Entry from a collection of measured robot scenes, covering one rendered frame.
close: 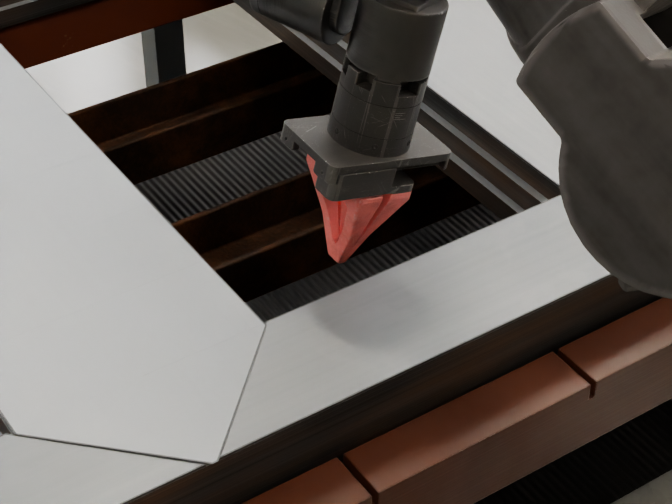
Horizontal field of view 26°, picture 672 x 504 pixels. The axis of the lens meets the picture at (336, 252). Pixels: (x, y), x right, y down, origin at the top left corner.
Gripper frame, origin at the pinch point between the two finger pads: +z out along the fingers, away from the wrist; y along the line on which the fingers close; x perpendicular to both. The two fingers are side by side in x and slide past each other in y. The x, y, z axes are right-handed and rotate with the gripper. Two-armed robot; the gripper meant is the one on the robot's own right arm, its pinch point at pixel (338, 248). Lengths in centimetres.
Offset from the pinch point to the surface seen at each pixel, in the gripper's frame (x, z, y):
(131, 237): -9.0, 3.0, 11.4
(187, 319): 1.0, 3.0, 12.3
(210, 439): 11.4, 3.9, 16.3
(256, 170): -50, 26, -29
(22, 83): -32.3, 3.0, 9.7
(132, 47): -166, 72, -80
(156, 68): -78, 28, -32
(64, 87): -159, 76, -63
